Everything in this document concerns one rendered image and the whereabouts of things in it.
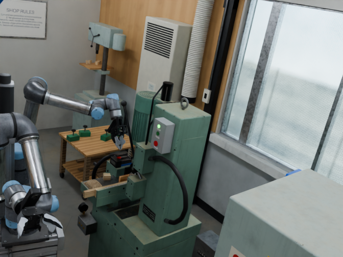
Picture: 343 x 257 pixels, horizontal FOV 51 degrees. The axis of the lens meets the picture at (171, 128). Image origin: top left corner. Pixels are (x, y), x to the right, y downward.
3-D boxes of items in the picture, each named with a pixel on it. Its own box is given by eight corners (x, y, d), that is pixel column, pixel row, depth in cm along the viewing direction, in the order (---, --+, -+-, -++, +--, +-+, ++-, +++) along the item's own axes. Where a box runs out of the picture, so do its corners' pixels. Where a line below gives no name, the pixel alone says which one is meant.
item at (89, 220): (88, 221, 246) (89, 211, 243) (96, 232, 237) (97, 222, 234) (76, 225, 240) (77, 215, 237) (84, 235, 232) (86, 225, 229)
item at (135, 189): (138, 191, 213) (140, 173, 209) (144, 197, 208) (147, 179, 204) (124, 195, 207) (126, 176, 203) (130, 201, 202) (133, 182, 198)
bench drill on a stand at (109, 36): (99, 137, 509) (111, 23, 453) (125, 155, 469) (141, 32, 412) (68, 142, 477) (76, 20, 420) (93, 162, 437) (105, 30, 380)
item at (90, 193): (171, 174, 252) (172, 169, 250) (173, 176, 250) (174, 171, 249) (82, 196, 209) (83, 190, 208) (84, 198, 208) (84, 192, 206)
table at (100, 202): (148, 166, 270) (149, 159, 268) (174, 186, 249) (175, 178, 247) (73, 182, 232) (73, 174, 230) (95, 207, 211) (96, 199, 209)
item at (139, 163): (144, 164, 205) (147, 140, 200) (153, 171, 199) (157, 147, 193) (131, 166, 200) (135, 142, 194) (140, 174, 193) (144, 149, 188)
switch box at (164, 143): (158, 144, 192) (163, 117, 186) (170, 152, 185) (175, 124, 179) (149, 146, 188) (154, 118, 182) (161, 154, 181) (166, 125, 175)
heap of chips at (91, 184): (95, 179, 229) (96, 176, 228) (105, 189, 220) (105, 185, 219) (83, 182, 223) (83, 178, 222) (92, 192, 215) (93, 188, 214)
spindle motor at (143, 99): (147, 135, 234) (154, 90, 222) (163, 146, 221) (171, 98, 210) (124, 138, 223) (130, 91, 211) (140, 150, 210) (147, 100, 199)
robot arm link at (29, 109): (9, 158, 230) (25, 78, 212) (14, 148, 243) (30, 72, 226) (28, 162, 233) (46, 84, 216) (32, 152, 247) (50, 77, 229)
